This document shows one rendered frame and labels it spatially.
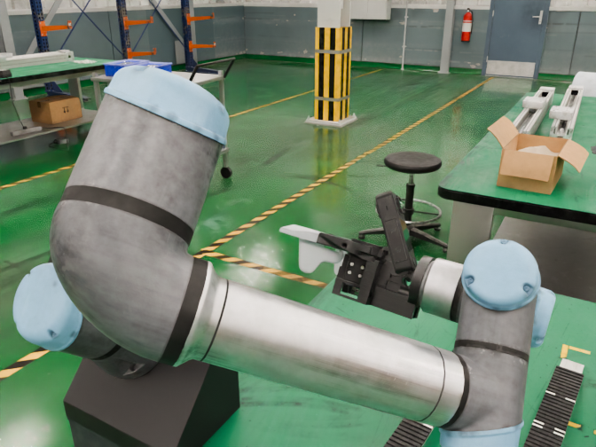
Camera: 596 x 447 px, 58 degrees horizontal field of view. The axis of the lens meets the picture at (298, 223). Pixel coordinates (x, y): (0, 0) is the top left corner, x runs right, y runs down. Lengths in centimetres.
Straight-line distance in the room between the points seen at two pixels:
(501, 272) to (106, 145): 39
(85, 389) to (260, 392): 32
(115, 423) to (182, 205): 62
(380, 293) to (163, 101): 41
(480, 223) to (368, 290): 161
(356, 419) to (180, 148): 70
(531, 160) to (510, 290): 167
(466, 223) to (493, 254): 174
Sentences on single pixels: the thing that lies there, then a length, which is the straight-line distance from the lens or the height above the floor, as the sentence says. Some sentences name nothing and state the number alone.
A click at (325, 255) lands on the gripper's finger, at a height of 116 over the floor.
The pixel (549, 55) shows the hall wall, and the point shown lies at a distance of 1107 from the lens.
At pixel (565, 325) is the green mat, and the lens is 142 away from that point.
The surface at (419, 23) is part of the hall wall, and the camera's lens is 1154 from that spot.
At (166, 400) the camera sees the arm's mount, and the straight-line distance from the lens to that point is 97.
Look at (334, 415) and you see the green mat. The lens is 106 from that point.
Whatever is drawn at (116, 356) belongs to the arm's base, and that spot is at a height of 95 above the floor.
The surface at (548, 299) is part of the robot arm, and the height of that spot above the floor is 116.
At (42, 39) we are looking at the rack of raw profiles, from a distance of 911.
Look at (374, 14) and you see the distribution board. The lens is 1158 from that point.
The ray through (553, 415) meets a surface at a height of 81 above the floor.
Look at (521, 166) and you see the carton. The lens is 224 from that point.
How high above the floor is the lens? 150
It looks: 23 degrees down
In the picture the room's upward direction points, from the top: straight up
